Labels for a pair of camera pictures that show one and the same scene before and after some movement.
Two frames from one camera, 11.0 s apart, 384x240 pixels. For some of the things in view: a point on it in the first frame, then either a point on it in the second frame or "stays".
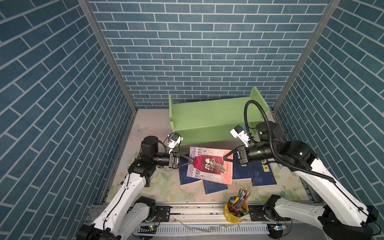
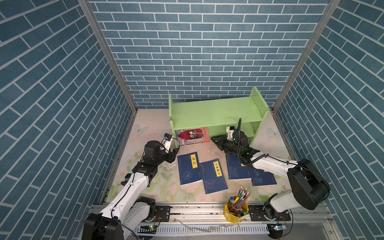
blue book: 261,173 stays
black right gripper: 242,154 -> 220,142
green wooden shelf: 204,120 stays
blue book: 184,179 stays
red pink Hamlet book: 209,164 -> 192,136
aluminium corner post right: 321,25 stays
